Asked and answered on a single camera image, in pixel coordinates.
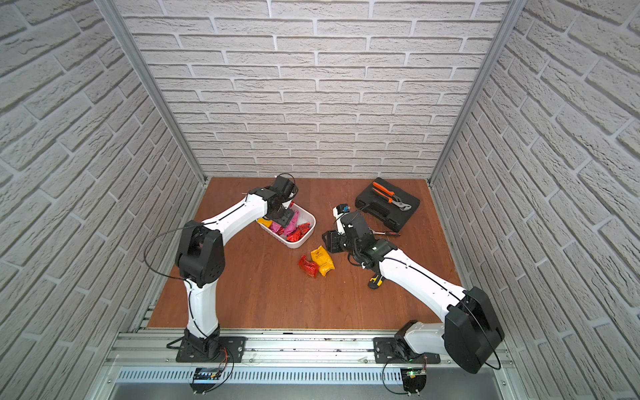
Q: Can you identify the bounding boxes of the large yellow tea bag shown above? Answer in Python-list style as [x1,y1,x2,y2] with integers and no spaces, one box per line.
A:
[257,218,273,228]

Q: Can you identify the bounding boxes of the small yellow tea bag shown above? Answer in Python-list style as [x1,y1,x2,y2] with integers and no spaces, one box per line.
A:
[311,246,335,277]

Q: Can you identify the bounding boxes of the white plastic storage box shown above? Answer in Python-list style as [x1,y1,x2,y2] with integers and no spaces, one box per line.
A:
[256,203,317,249]

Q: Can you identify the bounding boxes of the small red tea bag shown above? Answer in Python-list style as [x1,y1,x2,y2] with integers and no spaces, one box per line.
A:
[298,255,319,278]

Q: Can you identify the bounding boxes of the pink tea bag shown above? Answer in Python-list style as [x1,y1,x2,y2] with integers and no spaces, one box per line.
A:
[269,210,299,237]

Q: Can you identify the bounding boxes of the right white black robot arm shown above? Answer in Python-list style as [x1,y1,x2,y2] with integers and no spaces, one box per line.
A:
[323,230,504,373]

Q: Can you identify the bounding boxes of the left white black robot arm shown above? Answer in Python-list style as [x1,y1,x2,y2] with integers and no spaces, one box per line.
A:
[176,181,298,353]

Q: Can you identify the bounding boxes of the black plastic tool case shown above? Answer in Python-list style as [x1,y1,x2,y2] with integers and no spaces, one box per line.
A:
[355,178,421,233]

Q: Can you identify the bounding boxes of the yellow black utility knife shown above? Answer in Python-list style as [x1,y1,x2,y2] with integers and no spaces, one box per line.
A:
[368,274,385,290]

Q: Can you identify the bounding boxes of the right controller board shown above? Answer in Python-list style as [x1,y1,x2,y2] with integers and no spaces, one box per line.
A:
[400,368,428,396]

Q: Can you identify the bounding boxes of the controller board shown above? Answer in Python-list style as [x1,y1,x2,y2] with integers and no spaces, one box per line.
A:
[400,368,428,396]
[190,368,226,394]

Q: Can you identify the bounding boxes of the left controller board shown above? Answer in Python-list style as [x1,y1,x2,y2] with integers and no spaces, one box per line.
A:
[190,368,226,394]

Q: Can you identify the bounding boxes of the aluminium corner profile left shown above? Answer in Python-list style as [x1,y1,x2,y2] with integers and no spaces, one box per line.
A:
[96,0,207,186]

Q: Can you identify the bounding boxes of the aluminium corner profile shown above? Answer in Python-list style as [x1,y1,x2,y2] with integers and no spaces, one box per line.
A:
[427,0,527,186]
[96,0,207,186]

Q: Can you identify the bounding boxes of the aluminium corner profile right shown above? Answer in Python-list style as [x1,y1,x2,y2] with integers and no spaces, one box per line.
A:
[427,0,527,186]

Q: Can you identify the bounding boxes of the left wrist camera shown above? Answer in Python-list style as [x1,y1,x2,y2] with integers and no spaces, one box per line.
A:
[269,175,298,203]

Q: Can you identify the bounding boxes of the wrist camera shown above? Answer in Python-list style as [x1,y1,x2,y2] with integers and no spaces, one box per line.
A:
[333,203,372,240]
[269,175,298,203]

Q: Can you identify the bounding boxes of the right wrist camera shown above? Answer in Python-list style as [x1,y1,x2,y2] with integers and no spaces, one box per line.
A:
[333,203,372,240]

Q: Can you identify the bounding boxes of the chrome ratchet wrench red handle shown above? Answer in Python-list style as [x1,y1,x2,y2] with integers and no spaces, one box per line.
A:
[371,230,400,238]

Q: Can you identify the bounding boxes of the orange handled pliers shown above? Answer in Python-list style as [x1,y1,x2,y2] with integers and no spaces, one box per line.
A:
[372,182,413,212]

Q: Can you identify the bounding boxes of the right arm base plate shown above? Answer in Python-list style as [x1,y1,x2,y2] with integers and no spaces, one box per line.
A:
[373,337,441,365]

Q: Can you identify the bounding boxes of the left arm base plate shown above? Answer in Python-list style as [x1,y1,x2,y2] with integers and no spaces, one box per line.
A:
[176,336,247,363]

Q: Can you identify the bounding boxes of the aluminium front rail frame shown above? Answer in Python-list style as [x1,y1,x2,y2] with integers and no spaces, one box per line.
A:
[99,327,516,386]

